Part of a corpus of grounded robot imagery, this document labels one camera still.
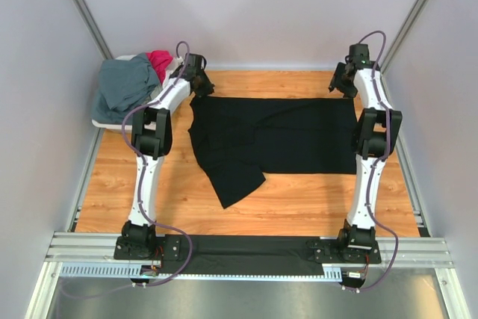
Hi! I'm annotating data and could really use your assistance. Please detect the black t-shirt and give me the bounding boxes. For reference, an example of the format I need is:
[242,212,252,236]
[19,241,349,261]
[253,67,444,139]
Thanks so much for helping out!
[189,96,357,208]

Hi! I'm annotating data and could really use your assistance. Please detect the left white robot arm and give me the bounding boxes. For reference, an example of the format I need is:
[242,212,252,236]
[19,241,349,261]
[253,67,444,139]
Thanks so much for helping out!
[114,54,214,261]

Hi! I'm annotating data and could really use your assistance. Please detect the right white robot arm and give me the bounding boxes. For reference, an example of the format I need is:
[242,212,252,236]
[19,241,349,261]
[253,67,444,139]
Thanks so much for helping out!
[329,41,403,264]

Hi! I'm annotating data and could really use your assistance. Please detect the white t-shirt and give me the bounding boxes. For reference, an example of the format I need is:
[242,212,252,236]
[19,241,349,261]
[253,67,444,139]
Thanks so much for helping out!
[160,69,175,88]

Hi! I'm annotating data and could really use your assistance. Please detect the light grey t-shirt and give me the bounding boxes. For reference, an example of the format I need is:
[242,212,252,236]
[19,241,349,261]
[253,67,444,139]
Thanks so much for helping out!
[140,86,163,107]

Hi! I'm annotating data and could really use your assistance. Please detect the pink red t-shirt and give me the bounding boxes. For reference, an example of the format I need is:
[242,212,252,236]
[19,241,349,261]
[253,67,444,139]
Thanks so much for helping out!
[146,50,173,84]

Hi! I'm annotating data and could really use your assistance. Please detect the teal grey t-shirt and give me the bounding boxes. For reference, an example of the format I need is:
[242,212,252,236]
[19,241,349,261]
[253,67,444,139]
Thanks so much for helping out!
[91,53,162,125]

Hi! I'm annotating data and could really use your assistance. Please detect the white laundry basket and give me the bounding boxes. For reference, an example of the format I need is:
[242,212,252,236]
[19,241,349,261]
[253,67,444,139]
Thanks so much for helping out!
[91,55,179,131]

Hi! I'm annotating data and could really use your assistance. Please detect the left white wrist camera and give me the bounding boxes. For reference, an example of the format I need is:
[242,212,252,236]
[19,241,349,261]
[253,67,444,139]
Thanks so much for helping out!
[174,56,184,66]

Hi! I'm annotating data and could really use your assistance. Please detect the right corner aluminium post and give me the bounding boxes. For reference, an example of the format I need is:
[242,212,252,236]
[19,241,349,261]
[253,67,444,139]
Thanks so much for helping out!
[381,0,429,73]

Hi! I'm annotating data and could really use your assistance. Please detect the corner aluminium post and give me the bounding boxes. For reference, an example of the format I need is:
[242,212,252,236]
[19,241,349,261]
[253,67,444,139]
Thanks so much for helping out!
[381,0,429,73]
[73,0,113,59]

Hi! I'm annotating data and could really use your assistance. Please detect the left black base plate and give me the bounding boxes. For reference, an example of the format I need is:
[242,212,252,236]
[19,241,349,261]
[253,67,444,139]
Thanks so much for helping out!
[114,232,181,261]

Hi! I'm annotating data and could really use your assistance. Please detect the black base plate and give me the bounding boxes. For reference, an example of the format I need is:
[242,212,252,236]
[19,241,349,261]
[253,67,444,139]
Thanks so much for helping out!
[306,238,382,264]
[114,232,181,261]

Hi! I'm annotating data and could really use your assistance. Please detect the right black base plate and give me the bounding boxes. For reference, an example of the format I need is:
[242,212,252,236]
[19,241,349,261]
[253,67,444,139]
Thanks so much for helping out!
[306,238,382,264]

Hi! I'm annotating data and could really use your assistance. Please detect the left corner aluminium post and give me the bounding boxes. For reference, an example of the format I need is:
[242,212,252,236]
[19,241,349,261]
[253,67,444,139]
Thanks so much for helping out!
[73,0,113,59]

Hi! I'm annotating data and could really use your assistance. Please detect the aluminium frame rail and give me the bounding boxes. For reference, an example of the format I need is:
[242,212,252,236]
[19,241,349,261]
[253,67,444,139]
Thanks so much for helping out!
[44,231,124,262]

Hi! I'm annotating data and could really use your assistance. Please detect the slotted grey cable duct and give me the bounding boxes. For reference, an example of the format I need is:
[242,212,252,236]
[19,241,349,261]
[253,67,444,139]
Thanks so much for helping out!
[60,262,342,283]

